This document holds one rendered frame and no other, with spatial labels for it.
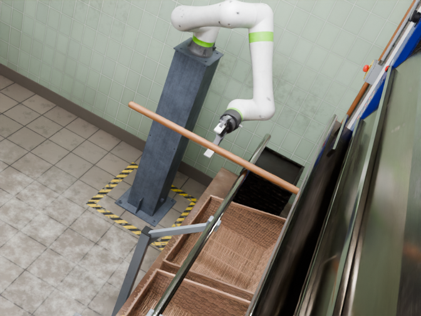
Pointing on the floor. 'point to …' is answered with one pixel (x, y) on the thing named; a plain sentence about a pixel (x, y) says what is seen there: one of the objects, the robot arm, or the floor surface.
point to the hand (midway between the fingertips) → (212, 143)
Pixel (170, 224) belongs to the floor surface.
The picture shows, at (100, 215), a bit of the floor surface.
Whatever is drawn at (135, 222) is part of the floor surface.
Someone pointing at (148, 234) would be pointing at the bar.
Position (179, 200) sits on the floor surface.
